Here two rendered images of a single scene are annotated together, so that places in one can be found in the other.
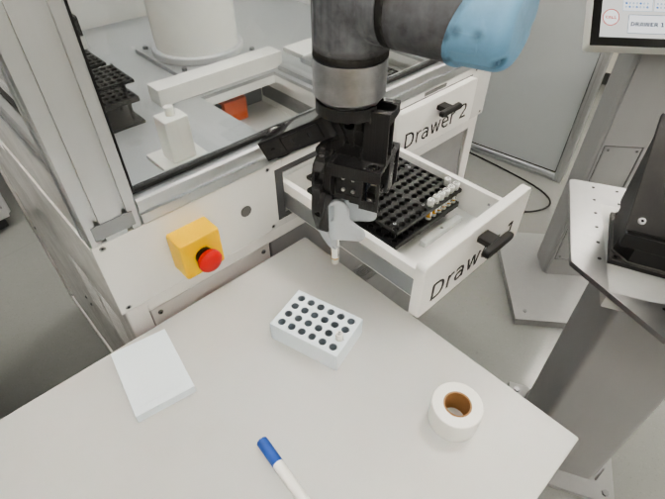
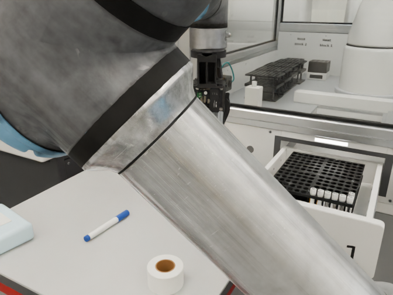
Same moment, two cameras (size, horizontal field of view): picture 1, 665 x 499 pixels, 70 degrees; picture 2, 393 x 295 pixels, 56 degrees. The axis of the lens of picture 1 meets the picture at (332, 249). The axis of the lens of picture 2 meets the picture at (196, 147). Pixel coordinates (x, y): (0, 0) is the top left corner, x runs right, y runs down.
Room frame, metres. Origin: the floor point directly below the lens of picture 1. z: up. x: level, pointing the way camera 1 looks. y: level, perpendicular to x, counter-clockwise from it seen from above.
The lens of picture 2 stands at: (0.21, -0.73, 1.27)
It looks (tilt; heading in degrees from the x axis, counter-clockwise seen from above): 22 degrees down; 72
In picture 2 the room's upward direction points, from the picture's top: straight up
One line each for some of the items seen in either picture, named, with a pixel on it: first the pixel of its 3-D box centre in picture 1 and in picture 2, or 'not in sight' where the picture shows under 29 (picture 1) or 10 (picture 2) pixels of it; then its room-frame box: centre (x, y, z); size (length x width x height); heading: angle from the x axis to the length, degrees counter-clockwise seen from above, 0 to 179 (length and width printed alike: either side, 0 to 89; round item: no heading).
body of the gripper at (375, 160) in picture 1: (354, 149); (207, 81); (0.46, -0.02, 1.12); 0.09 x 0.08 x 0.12; 67
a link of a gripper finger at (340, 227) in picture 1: (343, 230); not in sight; (0.45, -0.01, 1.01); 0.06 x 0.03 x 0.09; 67
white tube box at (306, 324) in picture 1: (317, 328); not in sight; (0.47, 0.03, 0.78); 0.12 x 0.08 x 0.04; 59
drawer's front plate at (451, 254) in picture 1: (472, 247); (294, 227); (0.57, -0.23, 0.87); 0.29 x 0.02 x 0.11; 133
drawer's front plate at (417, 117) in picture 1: (434, 117); not in sight; (1.02, -0.24, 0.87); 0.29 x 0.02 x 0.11; 133
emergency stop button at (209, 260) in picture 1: (208, 258); not in sight; (0.54, 0.20, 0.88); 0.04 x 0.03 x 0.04; 133
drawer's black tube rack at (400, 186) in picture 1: (381, 196); (316, 186); (0.71, -0.09, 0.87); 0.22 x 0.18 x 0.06; 43
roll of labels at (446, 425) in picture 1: (454, 411); (165, 274); (0.33, -0.17, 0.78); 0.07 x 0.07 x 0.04
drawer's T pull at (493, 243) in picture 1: (491, 241); not in sight; (0.55, -0.25, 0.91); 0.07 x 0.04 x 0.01; 133
